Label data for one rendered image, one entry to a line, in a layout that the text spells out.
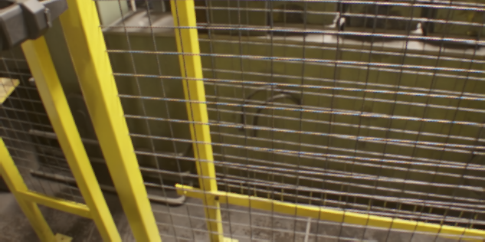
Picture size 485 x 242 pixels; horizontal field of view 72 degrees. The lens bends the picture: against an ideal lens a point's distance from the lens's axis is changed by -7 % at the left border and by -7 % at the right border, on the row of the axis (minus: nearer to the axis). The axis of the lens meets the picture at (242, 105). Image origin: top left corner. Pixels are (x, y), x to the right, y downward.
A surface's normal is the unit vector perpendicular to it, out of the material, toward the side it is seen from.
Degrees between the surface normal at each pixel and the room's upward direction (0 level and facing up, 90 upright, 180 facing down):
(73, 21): 90
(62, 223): 0
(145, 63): 90
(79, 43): 90
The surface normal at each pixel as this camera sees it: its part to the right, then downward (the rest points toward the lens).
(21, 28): 0.97, 0.08
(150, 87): -0.25, 0.54
